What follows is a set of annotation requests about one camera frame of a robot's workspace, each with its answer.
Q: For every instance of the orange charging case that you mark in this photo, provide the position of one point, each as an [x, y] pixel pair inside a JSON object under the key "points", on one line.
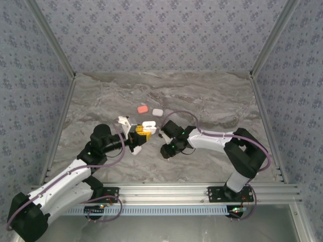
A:
{"points": [[142, 109]]}

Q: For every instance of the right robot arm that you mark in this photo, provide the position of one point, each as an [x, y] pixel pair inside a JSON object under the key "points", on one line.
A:
{"points": [[207, 143]]}

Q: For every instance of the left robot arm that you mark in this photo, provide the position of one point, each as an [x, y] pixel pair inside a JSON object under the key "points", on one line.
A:
{"points": [[63, 179]]}

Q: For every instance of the left controller board with LED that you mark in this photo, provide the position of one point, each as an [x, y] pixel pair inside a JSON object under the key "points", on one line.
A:
{"points": [[94, 209]]}

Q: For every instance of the controller board with led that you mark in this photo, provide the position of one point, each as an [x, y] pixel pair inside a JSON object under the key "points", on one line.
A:
{"points": [[94, 209], [236, 209]]}

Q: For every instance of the right controller board with LED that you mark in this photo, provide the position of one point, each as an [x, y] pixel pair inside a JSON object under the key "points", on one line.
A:
{"points": [[236, 209]]}

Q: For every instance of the grey metal sheet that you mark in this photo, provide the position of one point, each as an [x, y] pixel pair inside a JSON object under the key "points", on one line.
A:
{"points": [[161, 229]]}

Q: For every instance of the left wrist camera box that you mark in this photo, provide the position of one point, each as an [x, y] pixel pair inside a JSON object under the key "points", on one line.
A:
{"points": [[127, 126]]}

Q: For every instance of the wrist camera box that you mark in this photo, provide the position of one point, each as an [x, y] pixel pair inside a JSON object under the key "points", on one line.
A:
{"points": [[127, 126], [165, 138]]}

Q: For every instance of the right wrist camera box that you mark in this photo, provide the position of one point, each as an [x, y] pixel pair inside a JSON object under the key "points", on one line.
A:
{"points": [[165, 138]]}

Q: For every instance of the aluminium table side rail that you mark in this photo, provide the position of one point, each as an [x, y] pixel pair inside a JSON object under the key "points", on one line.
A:
{"points": [[259, 100], [60, 126]]}

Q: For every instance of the long aluminium mounting rail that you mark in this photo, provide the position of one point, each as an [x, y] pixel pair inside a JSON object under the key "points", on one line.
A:
{"points": [[161, 194]]}

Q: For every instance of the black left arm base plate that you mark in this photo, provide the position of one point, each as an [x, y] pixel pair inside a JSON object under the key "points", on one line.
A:
{"points": [[115, 199]]}

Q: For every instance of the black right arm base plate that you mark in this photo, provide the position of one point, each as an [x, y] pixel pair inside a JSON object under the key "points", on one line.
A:
{"points": [[214, 197]]}

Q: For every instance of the aluminium frame post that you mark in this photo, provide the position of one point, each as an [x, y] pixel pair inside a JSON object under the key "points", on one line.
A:
{"points": [[52, 37], [273, 37]]}

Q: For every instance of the short aluminium frame leg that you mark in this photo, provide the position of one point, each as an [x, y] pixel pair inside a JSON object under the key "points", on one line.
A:
{"points": [[301, 227]]}

